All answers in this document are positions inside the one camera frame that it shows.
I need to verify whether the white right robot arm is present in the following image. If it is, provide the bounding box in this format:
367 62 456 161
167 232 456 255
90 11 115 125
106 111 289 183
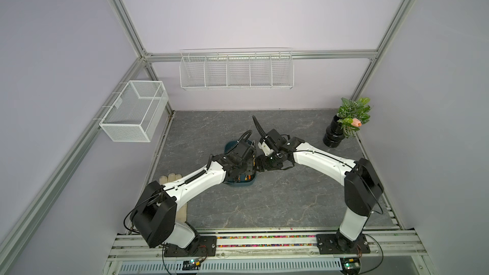
256 129 383 245

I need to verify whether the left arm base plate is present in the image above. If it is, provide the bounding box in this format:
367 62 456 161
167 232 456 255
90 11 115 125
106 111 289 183
164 236 217 258

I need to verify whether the beige work glove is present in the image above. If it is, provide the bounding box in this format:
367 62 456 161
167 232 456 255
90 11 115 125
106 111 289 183
159 173 188 223

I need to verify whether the white wire wall shelf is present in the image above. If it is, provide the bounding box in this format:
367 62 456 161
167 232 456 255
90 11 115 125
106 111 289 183
179 48 295 90

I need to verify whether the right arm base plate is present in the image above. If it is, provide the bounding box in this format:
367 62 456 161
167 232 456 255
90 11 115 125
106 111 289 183
316 233 371 255

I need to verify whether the white mesh wall basket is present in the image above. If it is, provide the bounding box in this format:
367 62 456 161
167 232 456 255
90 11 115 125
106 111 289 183
99 80 169 143

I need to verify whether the green plant with pink flower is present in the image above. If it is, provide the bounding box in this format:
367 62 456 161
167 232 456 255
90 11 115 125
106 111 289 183
337 98 371 138

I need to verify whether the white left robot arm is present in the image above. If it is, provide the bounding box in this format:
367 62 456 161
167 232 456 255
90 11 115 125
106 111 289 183
129 140 256 252

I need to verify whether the teal plastic storage box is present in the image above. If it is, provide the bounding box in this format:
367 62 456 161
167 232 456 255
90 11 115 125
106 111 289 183
224 140 257 187

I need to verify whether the black vase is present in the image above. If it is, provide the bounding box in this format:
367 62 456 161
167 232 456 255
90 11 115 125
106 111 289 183
323 115 345 148

